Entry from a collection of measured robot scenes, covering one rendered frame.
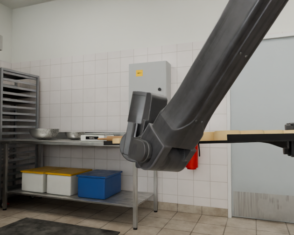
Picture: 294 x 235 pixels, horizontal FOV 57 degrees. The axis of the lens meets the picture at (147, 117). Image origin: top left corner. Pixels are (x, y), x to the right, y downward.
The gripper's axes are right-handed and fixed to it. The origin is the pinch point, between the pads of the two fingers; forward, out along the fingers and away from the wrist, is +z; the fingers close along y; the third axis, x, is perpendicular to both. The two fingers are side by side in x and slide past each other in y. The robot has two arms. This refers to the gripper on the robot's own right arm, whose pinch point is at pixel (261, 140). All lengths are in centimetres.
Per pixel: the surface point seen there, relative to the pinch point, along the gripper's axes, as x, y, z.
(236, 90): -241, 53, -4
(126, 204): -181, -70, 114
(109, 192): -202, -63, 142
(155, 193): -236, -69, 96
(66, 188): -194, -58, 193
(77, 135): -217, 4, 192
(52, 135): -213, 5, 227
